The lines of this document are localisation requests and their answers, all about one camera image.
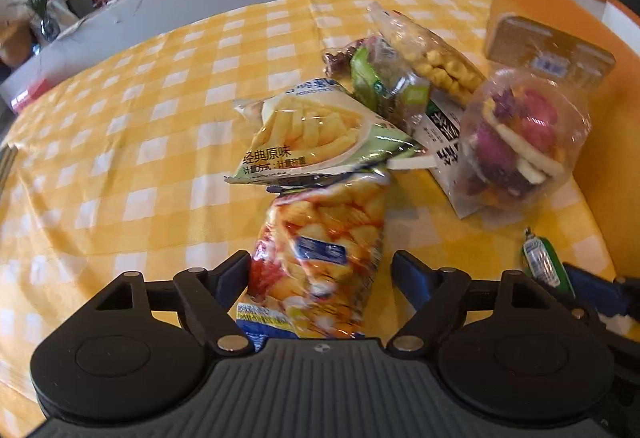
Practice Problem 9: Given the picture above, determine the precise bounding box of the dried fruit chips bag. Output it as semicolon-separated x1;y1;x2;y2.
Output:
451;68;591;210

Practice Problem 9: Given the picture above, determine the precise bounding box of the red orange chips bag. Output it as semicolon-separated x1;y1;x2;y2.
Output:
235;168;390;348

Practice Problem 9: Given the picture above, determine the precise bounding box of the pink box on floor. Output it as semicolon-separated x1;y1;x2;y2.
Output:
10;77;52;114

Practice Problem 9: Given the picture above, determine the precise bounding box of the pastry puff bag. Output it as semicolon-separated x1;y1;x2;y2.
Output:
485;13;616;90

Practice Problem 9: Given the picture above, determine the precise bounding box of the bronze round vase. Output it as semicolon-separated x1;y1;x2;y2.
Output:
0;21;32;70

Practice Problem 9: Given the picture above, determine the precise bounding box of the green brown cookie packet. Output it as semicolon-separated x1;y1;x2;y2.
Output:
350;36;431;135

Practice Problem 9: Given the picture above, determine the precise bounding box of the yellow checkered tablecloth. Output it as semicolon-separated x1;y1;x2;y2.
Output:
0;0;616;434

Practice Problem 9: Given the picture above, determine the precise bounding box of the small green sausage packet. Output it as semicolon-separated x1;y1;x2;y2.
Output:
521;227;575;297

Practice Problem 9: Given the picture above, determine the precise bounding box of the chocolate ball cola bottle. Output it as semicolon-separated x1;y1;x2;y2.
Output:
321;35;376;80

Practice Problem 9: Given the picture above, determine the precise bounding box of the yellow waffle snack bag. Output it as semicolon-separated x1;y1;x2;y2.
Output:
368;2;486;108

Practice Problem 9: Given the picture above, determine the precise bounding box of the potted grass plant in vase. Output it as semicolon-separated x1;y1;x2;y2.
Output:
10;0;61;42

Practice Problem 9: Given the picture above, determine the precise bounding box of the white black text packet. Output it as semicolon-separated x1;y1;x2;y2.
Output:
408;91;480;219

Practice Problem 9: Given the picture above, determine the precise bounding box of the orange cardboard box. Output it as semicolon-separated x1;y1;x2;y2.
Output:
485;0;640;279

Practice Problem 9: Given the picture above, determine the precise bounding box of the french fries snack bag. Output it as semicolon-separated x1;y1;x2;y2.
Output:
226;77;431;184

